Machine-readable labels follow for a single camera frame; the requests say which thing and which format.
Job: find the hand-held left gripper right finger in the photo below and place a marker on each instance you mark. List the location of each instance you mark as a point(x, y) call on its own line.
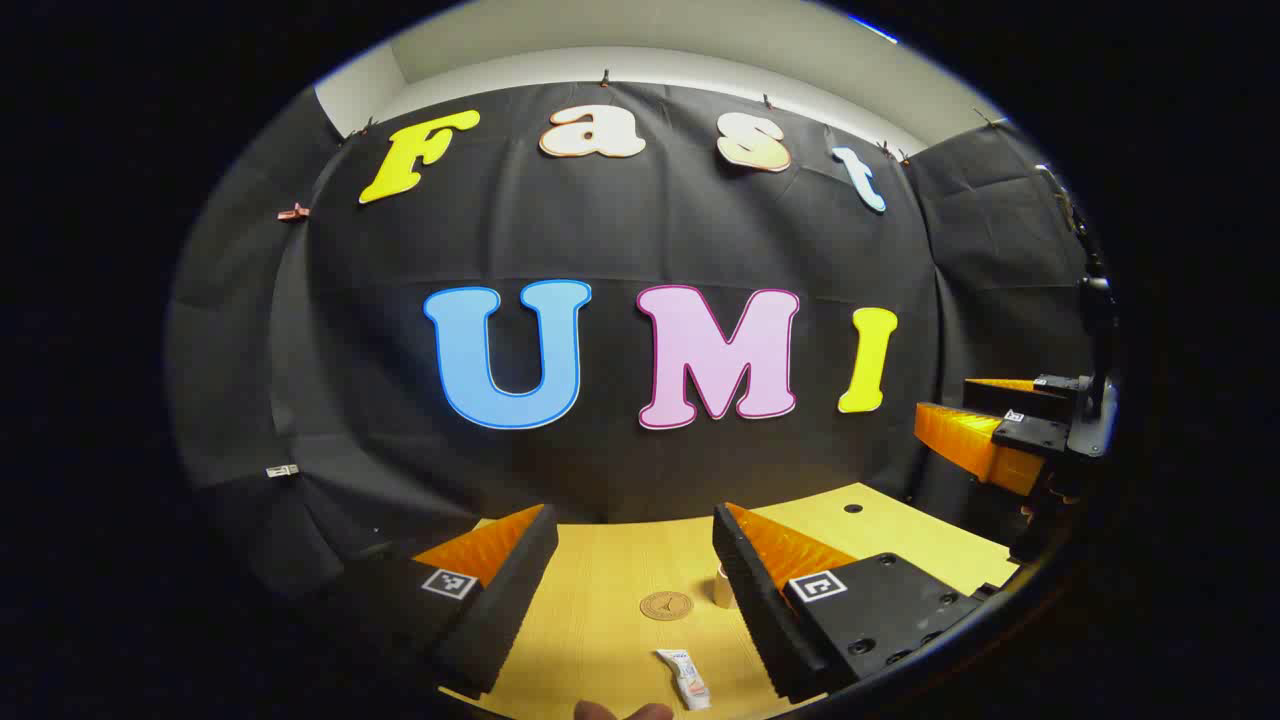
point(745, 590)

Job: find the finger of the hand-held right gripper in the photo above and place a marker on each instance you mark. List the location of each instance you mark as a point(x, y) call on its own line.
point(1010, 397)
point(970, 445)

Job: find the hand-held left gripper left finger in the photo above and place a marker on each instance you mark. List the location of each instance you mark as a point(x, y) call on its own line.
point(520, 590)

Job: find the white toothpaste tube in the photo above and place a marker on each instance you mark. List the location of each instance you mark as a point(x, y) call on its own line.
point(688, 682)

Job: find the wooden desktop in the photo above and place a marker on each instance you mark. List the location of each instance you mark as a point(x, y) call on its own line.
point(600, 580)

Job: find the white cloth clip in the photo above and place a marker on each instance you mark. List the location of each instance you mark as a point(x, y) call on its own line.
point(282, 470)

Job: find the black backdrop cloth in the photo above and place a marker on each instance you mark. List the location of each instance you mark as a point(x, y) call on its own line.
point(600, 230)

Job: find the copper cloth clip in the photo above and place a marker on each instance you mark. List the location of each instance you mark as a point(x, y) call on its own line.
point(293, 212)

